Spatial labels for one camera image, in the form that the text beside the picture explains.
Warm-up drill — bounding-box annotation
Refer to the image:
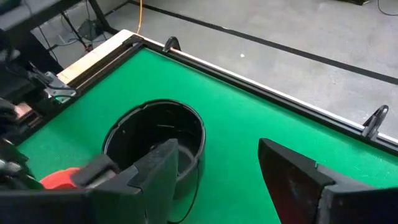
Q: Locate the orange pumpkin bucket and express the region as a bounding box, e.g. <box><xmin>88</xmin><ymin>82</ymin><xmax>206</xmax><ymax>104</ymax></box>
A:
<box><xmin>39</xmin><ymin>167</ymin><xmax>82</xmax><ymax>190</ymax></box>

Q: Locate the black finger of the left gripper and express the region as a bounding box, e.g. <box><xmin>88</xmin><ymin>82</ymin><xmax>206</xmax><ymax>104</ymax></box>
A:
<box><xmin>70</xmin><ymin>154</ymin><xmax>120</xmax><ymax>189</ymax></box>

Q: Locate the black plastic bucket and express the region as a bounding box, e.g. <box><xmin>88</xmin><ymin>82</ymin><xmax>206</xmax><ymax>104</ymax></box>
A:
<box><xmin>101</xmin><ymin>98</ymin><xmax>206</xmax><ymax>224</ymax></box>

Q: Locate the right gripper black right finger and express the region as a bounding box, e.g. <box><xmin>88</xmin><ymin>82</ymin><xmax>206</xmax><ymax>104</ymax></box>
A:
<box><xmin>257</xmin><ymin>138</ymin><xmax>398</xmax><ymax>224</ymax></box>

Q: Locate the black table edge clamp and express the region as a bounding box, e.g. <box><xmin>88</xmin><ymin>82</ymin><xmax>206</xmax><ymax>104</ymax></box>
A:
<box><xmin>162</xmin><ymin>35</ymin><xmax>182</xmax><ymax>54</ymax></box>
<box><xmin>361</xmin><ymin>105</ymin><xmax>390</xmax><ymax>141</ymax></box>

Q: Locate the yellow cable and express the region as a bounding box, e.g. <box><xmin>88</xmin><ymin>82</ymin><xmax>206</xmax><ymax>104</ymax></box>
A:
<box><xmin>136</xmin><ymin>0</ymin><xmax>144</xmax><ymax>35</ymax></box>

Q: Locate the black table frame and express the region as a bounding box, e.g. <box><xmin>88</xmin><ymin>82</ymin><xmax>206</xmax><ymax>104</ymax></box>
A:
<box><xmin>12</xmin><ymin>34</ymin><xmax>398</xmax><ymax>156</ymax></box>

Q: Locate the black power box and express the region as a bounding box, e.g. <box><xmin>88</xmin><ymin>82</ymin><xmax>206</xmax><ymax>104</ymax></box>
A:
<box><xmin>76</xmin><ymin>18</ymin><xmax>104</xmax><ymax>42</ymax></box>

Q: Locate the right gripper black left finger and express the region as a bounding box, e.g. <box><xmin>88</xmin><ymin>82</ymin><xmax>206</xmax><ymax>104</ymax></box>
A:
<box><xmin>0</xmin><ymin>138</ymin><xmax>180</xmax><ymax>224</ymax></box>

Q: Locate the green table mat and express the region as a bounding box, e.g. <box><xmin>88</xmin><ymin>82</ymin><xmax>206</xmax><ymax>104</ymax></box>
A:
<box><xmin>17</xmin><ymin>48</ymin><xmax>398</xmax><ymax>224</ymax></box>

